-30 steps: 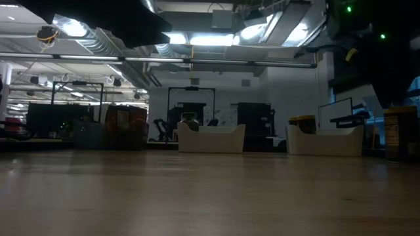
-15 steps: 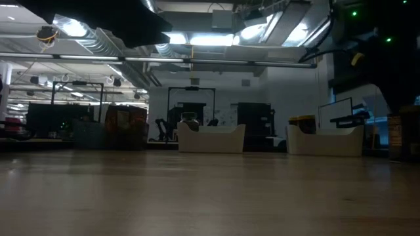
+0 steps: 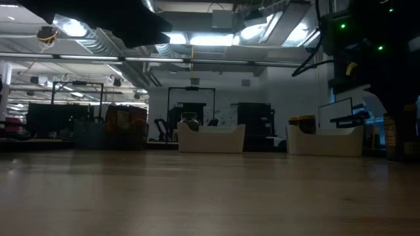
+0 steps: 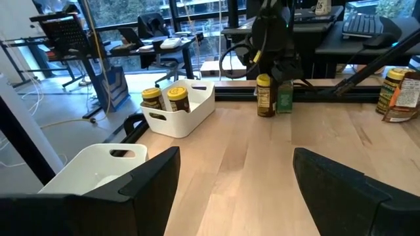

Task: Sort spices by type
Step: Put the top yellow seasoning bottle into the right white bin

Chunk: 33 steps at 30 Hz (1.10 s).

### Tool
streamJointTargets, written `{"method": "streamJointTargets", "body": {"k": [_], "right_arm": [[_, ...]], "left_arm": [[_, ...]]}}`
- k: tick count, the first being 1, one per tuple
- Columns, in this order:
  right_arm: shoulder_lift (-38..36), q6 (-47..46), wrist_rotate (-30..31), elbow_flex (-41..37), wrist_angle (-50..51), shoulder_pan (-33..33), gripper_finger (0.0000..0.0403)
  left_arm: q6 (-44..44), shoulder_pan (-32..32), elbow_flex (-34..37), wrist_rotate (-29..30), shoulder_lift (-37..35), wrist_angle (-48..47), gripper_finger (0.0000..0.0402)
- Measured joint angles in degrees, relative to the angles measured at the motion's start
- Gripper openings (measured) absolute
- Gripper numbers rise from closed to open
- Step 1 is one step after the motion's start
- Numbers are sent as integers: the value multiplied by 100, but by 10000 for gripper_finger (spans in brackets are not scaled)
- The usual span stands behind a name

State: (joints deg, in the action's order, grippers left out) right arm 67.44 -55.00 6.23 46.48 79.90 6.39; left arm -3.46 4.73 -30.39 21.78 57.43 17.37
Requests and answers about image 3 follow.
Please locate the long silver horizontal bar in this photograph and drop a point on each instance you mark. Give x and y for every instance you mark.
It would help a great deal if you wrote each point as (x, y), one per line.
(213, 61)

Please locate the wide black cabinet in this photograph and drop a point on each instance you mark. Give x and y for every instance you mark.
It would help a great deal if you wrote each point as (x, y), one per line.
(55, 119)

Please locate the green lid spice jar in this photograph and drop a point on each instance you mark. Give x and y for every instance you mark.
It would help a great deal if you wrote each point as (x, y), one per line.
(189, 122)

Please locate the bright ceiling light panel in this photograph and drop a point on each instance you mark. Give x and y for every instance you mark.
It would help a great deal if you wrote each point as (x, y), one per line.
(211, 39)
(175, 38)

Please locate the taco seasoning packet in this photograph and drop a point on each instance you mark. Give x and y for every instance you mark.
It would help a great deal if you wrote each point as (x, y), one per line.
(111, 131)
(139, 128)

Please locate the small grey wall vent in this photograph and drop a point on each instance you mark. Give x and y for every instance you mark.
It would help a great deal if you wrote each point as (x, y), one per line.
(194, 81)

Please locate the black office chair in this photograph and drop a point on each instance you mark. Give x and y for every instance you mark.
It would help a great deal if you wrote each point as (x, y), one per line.
(162, 131)

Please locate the white board black frame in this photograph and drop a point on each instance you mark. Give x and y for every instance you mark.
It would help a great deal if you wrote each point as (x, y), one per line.
(334, 113)

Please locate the dark grey plastic bin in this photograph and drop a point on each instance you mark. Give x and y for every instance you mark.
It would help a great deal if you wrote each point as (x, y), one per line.
(92, 137)

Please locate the red crate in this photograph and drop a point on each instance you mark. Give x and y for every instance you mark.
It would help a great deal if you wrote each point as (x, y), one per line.
(14, 126)

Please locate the grey tilted monitor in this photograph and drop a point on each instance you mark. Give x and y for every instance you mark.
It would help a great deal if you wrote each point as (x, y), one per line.
(370, 103)

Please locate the black ceiling spotlight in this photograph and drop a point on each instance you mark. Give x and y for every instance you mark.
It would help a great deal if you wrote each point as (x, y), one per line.
(117, 82)
(34, 80)
(136, 95)

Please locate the black desk equipment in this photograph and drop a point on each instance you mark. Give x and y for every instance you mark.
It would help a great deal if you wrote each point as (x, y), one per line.
(351, 121)

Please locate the grey ceiling box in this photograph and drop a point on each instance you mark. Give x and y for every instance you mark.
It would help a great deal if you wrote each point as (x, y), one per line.
(222, 19)

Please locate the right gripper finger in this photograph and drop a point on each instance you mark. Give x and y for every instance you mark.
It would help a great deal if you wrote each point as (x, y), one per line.
(407, 134)

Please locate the large silver rectangular duct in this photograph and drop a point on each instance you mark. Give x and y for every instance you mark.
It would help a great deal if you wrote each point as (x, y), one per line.
(249, 32)

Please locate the white plastic bin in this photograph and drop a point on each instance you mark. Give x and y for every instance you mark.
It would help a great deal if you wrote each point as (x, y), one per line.
(213, 141)
(328, 144)

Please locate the black machine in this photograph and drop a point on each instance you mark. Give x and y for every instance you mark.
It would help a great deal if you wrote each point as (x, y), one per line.
(193, 108)

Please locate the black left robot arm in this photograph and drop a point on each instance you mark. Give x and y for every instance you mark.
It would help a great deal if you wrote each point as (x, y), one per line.
(115, 23)

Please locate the tall black cabinet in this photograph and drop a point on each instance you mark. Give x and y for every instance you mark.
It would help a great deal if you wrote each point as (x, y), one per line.
(256, 124)

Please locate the white low device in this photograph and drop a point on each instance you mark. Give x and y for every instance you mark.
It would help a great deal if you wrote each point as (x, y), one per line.
(277, 141)

